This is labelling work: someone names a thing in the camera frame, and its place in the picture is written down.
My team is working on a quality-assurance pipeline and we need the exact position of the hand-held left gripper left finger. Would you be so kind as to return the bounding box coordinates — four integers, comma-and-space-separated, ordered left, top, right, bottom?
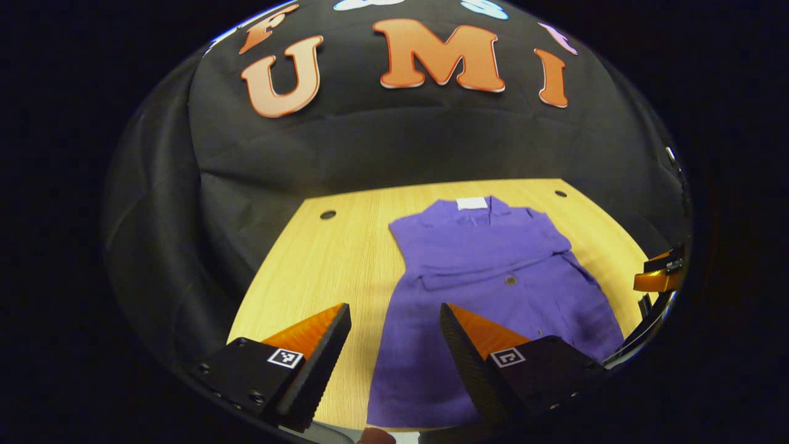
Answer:
190, 302, 352, 434

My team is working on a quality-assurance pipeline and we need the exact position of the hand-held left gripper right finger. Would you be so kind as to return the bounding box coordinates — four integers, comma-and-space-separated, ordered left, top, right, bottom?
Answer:
439, 302, 608, 432

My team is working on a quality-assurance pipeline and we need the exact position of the purple button shirt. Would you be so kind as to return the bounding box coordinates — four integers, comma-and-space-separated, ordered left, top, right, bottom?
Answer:
367, 196, 626, 430

